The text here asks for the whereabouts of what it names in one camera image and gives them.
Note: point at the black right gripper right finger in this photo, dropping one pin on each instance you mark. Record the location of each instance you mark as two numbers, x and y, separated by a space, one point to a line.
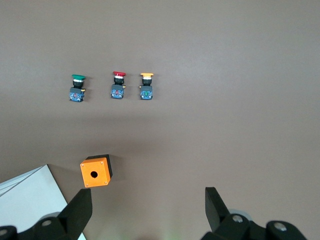
213 210

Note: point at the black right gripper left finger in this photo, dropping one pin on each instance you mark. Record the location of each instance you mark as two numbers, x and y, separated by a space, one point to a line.
77 212

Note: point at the green mushroom push button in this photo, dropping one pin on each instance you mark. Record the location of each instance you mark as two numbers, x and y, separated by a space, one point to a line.
77 91

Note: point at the white drawer cabinet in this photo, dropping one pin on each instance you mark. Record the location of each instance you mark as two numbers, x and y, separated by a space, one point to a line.
25 200

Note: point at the red mushroom push button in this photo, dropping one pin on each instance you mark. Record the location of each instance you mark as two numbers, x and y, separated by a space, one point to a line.
117 90

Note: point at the yellow mushroom push button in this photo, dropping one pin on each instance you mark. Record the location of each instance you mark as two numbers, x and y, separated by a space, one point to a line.
146 91

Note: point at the orange button enclosure box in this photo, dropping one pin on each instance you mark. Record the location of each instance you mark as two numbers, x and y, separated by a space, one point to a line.
100 170

